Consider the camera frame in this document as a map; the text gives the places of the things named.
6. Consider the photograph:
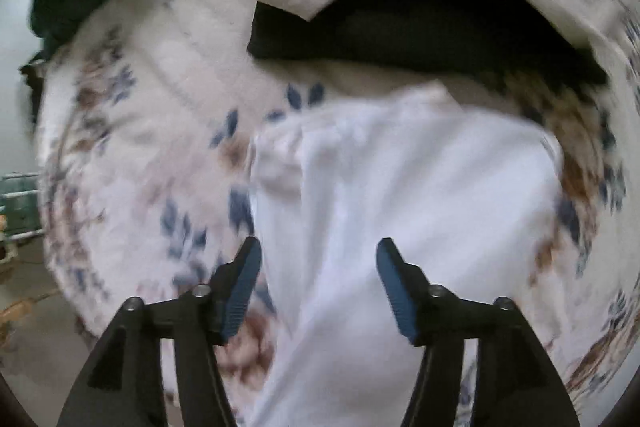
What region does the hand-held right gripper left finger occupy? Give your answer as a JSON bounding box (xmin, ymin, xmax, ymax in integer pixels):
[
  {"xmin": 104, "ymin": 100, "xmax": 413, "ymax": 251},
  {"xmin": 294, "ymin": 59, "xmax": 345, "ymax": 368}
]
[{"xmin": 56, "ymin": 236, "xmax": 263, "ymax": 427}]

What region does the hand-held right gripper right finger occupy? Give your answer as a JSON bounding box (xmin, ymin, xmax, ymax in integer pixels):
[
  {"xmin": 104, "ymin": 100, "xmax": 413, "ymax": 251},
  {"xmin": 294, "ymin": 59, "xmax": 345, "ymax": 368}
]
[{"xmin": 376, "ymin": 237, "xmax": 581, "ymax": 427}]

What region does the white small garment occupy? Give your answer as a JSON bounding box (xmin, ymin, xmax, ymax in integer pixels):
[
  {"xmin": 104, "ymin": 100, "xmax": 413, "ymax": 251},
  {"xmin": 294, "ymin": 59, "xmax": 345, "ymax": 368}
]
[{"xmin": 247, "ymin": 86, "xmax": 565, "ymax": 427}]

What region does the floral printed bed sheet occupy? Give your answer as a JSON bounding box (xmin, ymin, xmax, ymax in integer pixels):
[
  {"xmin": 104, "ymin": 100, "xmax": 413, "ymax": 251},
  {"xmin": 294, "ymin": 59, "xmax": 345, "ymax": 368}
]
[{"xmin": 33, "ymin": 0, "xmax": 640, "ymax": 427}]

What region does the white metal rack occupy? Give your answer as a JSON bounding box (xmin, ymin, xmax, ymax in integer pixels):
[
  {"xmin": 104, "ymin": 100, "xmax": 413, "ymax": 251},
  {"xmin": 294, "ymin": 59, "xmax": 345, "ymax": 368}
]
[{"xmin": 0, "ymin": 172, "xmax": 46, "ymax": 244}]

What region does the black cloth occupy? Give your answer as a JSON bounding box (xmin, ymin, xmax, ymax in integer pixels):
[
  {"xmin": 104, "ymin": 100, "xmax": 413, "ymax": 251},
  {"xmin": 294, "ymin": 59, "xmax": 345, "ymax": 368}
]
[{"xmin": 247, "ymin": 0, "xmax": 609, "ymax": 88}]

